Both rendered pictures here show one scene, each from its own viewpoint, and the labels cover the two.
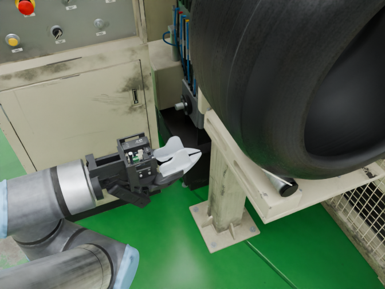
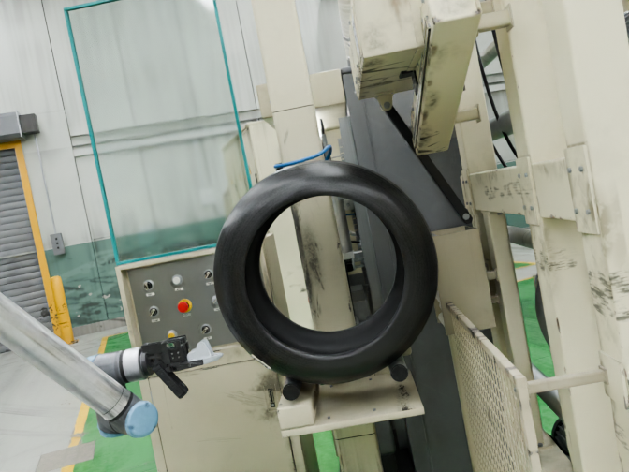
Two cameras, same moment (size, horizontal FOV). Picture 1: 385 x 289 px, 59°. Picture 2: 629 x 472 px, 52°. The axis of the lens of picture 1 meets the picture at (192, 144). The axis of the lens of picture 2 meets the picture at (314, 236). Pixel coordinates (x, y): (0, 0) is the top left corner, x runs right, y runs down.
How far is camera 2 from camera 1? 1.45 m
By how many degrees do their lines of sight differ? 50
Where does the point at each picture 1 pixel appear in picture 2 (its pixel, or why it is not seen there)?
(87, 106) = (223, 404)
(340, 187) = (367, 415)
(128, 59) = not seen: hidden behind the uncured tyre
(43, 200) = (111, 360)
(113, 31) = not seen: hidden behind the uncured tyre
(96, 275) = (116, 390)
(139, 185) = (170, 364)
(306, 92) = (236, 277)
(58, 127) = (195, 424)
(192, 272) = not seen: outside the picture
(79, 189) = (132, 356)
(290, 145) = (246, 320)
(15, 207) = (97, 361)
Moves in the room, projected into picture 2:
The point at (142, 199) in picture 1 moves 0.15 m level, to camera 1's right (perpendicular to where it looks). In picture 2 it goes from (177, 386) to (223, 383)
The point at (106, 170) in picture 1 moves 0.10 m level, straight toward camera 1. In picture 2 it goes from (152, 347) to (139, 357)
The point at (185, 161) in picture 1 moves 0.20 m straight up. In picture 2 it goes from (205, 354) to (191, 281)
